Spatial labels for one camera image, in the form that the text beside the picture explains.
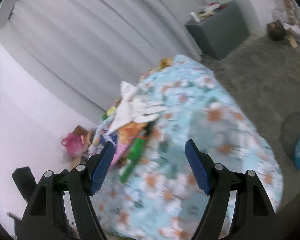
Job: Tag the pink packet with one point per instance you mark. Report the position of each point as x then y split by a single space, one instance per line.
120 153

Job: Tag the cardboard box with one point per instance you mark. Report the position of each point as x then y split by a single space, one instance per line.
78 132

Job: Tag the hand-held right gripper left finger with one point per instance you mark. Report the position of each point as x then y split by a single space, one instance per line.
102 170

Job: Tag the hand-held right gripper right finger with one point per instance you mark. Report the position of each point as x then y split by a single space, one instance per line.
197 167

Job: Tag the grey cabinet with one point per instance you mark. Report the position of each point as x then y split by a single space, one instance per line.
220 35

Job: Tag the grey curtain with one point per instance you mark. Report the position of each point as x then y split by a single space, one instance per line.
90 42

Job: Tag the gold foil wrapper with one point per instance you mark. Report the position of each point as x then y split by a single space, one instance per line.
165 63

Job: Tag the white tissue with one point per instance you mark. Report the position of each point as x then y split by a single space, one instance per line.
130 110

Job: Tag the orange snack packet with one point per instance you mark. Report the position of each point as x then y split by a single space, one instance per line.
132 130

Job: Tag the green foil snack bag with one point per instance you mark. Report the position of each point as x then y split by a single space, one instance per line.
137 150

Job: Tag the small white bottle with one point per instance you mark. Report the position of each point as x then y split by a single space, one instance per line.
195 17

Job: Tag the dark box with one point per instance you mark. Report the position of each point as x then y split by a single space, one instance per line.
276 30

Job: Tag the pink plastic bag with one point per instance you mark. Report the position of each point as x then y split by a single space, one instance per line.
71 143

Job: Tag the green gold foil wrappers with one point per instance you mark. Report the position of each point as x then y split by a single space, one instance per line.
111 110

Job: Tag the blue floral tablecloth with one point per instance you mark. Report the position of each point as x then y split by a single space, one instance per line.
190 120

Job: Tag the white plastic bag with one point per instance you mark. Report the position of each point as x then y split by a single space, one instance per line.
297 31

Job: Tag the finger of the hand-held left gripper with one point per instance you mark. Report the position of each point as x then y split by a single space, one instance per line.
23 180

